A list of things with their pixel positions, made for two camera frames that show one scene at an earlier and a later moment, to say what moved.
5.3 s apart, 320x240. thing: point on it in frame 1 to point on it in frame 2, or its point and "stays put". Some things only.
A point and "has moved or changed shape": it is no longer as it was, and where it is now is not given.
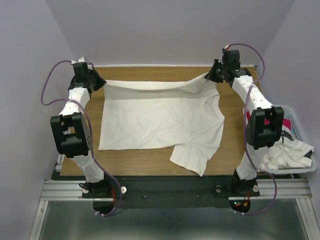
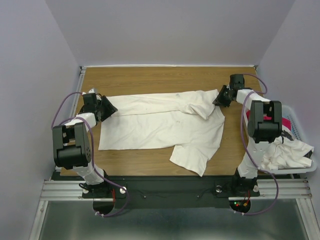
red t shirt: [286, 122] stays put
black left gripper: [101, 82] to [110, 108]
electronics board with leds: [240, 205] stays put
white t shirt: [184, 114] has moved or changed shape
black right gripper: [211, 75] to [219, 100]
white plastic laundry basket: [260, 154] stays put
